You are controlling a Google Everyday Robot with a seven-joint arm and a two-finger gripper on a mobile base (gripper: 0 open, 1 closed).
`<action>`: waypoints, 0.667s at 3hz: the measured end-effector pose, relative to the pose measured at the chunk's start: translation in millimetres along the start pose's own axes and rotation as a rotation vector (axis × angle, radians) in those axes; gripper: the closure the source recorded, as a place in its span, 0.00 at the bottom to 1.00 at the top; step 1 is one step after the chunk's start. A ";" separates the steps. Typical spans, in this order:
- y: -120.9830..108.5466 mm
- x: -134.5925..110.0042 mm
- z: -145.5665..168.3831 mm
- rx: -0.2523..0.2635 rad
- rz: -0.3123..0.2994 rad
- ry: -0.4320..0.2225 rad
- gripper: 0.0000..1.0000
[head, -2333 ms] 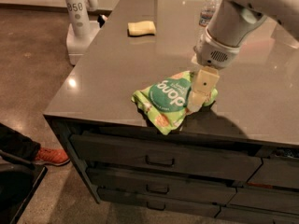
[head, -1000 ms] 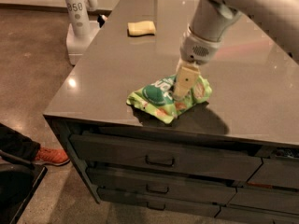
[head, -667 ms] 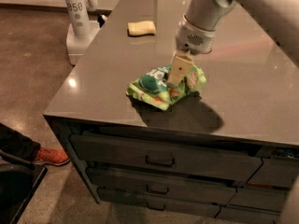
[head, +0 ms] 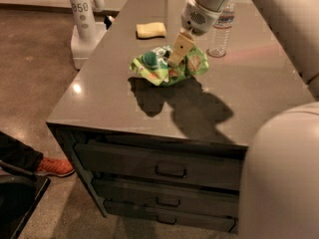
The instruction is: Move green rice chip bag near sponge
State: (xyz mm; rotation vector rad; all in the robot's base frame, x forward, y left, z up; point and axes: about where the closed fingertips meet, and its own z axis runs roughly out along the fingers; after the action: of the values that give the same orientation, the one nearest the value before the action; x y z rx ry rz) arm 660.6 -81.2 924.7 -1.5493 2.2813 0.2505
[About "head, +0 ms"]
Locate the grey drawer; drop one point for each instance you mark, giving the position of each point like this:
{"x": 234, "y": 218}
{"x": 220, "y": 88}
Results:
{"x": 171, "y": 217}
{"x": 160, "y": 165}
{"x": 164, "y": 196}

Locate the white robot stand numbered 050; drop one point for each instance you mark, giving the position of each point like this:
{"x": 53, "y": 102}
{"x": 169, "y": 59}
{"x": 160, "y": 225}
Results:
{"x": 87, "y": 32}

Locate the green rice chip bag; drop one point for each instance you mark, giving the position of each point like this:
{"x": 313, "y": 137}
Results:
{"x": 153, "y": 66}

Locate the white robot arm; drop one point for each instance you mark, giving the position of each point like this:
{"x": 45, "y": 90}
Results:
{"x": 279, "y": 188}

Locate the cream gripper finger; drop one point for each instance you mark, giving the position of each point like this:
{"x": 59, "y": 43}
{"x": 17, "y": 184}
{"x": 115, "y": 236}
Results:
{"x": 182, "y": 45}

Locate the black base platform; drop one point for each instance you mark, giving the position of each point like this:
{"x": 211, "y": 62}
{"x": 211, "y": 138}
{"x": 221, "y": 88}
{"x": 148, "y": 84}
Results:
{"x": 20, "y": 192}

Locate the bottom left grey drawer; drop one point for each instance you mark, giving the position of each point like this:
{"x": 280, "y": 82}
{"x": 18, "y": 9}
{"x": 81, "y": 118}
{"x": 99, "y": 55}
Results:
{"x": 171, "y": 217}

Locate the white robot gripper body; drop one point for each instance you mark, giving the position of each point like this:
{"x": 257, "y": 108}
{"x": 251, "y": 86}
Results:
{"x": 198, "y": 18}

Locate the dark trouser leg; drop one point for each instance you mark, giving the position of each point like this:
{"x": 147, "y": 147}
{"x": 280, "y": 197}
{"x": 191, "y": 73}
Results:
{"x": 15, "y": 152}

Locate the middle left grey drawer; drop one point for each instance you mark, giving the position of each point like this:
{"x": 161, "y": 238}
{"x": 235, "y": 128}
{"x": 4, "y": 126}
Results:
{"x": 164, "y": 196}

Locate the yellow sponge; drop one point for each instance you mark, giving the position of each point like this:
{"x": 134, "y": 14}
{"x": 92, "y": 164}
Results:
{"x": 151, "y": 30}

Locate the grey cabinet counter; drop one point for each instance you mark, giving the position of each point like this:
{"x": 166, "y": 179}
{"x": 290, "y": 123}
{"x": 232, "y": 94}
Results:
{"x": 215, "y": 114}

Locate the clear plastic water bottle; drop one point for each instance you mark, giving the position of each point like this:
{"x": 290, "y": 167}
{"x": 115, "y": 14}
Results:
{"x": 220, "y": 32}

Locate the top left grey drawer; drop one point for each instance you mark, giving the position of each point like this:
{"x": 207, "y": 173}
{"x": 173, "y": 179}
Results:
{"x": 160, "y": 165}

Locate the orange shoe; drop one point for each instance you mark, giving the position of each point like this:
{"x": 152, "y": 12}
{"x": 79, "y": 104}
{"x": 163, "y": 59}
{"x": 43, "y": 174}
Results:
{"x": 54, "y": 167}

